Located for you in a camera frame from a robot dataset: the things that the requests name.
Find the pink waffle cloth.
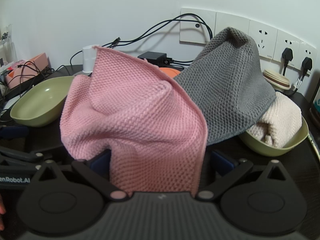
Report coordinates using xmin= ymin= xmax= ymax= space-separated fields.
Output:
xmin=60 ymin=47 xmax=208 ymax=194

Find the green bowl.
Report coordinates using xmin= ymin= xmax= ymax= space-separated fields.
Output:
xmin=10 ymin=76 xmax=74 ymax=127
xmin=240 ymin=115 xmax=309 ymax=157

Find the orange container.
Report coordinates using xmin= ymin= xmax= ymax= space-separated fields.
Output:
xmin=160 ymin=67 xmax=180 ymax=78

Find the cream waffle cloth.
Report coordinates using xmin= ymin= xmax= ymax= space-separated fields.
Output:
xmin=247 ymin=92 xmax=302 ymax=148

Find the grey waffle cloth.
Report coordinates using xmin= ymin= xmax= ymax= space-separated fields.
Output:
xmin=173 ymin=26 xmax=277 ymax=145

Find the beige round lid stack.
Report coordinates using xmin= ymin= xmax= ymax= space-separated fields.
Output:
xmin=263 ymin=69 xmax=291 ymax=92

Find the pink box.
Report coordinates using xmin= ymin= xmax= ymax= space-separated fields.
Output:
xmin=5 ymin=53 xmax=49 ymax=89

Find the white paper cup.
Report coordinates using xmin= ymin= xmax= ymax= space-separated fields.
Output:
xmin=82 ymin=45 xmax=97 ymax=74

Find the black plug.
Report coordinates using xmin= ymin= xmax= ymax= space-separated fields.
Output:
xmin=282 ymin=48 xmax=293 ymax=76
xmin=302 ymin=57 xmax=313 ymax=76

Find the black power adapter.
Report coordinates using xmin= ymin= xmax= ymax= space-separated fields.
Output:
xmin=138 ymin=51 xmax=172 ymax=67

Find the white wall socket strip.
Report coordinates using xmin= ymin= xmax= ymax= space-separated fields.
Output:
xmin=180 ymin=8 xmax=318 ymax=69

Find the black cable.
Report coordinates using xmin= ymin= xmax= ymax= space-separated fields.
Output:
xmin=69 ymin=13 xmax=214 ymax=68

